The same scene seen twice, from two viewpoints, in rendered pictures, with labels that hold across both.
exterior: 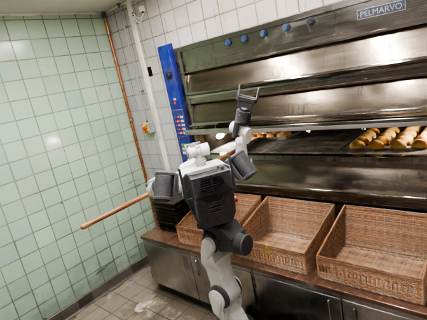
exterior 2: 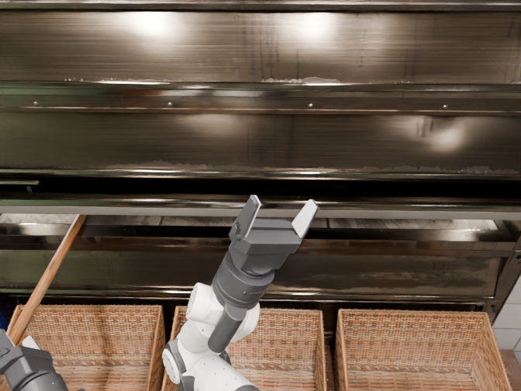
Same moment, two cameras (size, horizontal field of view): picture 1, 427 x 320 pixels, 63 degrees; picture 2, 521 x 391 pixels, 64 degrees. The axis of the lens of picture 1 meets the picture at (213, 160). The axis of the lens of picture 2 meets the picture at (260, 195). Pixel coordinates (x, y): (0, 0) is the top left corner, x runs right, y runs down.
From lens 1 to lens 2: 162 cm
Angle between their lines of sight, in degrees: 44
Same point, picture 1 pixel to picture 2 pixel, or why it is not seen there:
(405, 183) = (446, 275)
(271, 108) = (201, 144)
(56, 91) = not seen: outside the picture
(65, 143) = not seen: outside the picture
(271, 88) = (203, 98)
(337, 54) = (400, 42)
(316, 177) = (288, 270)
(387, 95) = (475, 143)
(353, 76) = (422, 98)
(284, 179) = not seen: hidden behind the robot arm
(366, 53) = (467, 53)
